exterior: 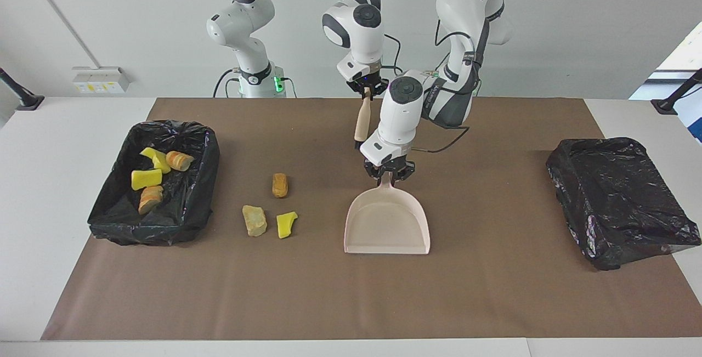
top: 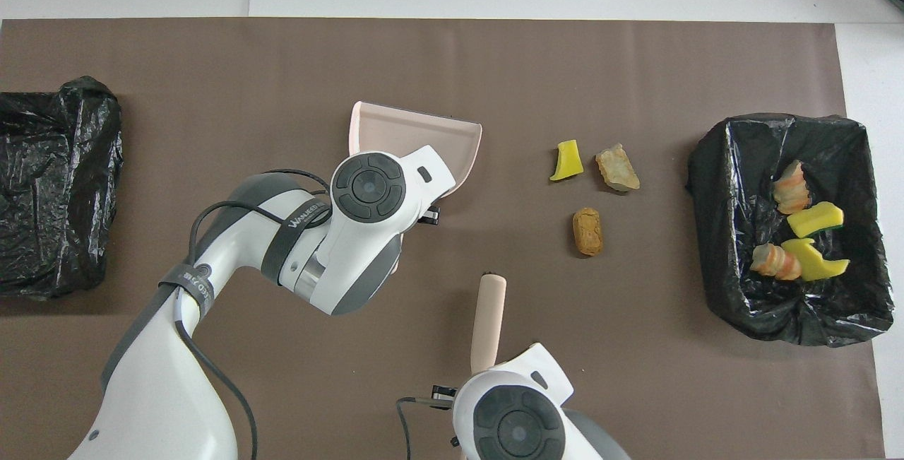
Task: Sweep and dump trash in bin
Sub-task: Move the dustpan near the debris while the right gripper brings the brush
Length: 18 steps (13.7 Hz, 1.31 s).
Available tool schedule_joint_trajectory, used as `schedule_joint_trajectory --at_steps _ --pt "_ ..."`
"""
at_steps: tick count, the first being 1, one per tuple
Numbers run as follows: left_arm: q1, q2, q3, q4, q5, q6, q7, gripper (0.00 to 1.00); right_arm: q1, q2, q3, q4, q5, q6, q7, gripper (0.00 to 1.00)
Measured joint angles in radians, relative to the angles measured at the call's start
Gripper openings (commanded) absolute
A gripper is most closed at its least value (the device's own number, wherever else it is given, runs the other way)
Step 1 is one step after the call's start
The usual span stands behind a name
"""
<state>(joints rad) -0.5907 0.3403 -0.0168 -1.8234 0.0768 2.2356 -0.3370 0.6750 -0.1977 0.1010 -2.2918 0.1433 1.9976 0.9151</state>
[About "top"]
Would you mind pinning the yellow notched sponge piece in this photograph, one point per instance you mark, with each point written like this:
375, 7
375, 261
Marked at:
819, 263

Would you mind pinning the open bin with black bag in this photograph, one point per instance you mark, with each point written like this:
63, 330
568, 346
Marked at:
734, 184

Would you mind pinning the bin wrapped in black bag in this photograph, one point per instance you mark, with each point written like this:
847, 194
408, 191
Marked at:
49, 184

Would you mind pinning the brown sponge piece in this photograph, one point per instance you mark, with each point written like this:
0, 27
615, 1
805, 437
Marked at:
587, 232

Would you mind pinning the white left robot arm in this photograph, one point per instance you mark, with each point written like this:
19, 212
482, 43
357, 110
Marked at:
212, 262

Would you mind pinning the brown paper table mat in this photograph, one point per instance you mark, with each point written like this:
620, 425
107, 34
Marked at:
212, 64

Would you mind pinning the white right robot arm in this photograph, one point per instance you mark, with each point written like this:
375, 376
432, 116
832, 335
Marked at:
522, 432

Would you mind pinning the pink plastic dustpan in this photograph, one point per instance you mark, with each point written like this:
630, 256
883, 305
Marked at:
417, 135

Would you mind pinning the beige hand brush black bristles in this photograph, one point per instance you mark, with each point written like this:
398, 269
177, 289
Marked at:
489, 319

